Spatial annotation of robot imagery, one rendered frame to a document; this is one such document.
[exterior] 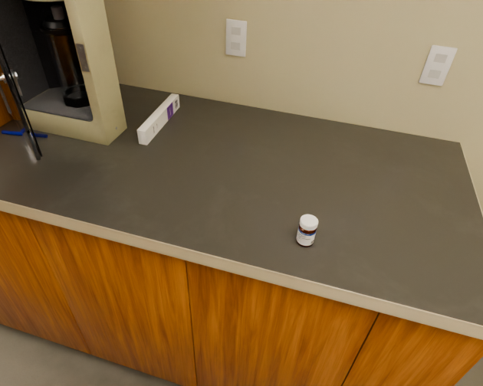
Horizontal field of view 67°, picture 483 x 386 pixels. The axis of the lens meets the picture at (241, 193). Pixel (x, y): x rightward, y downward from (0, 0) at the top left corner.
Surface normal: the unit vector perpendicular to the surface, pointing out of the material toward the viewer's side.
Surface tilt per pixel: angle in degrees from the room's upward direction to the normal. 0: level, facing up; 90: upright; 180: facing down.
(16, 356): 0
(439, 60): 90
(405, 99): 90
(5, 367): 0
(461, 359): 90
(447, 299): 0
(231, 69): 90
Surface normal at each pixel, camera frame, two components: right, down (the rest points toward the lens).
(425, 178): 0.04, -0.76
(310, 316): -0.29, 0.61
